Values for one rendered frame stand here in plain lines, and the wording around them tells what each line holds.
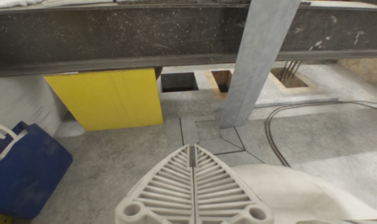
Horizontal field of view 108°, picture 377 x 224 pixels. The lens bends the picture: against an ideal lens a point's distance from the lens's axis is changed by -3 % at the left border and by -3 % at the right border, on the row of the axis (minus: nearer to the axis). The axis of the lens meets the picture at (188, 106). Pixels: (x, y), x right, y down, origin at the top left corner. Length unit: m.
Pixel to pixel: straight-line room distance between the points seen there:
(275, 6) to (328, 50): 0.63
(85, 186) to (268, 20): 1.05
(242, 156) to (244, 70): 0.46
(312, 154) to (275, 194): 0.67
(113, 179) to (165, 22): 0.77
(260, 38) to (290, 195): 0.52
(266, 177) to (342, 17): 0.90
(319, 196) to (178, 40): 0.73
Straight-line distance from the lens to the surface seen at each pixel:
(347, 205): 0.55
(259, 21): 0.64
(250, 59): 0.69
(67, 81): 0.87
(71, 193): 0.94
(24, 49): 0.97
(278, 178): 0.49
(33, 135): 0.85
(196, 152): 0.16
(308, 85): 1.72
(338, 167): 1.16
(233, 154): 0.87
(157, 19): 0.72
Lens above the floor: 0.75
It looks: 44 degrees down
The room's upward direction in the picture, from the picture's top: 1 degrees clockwise
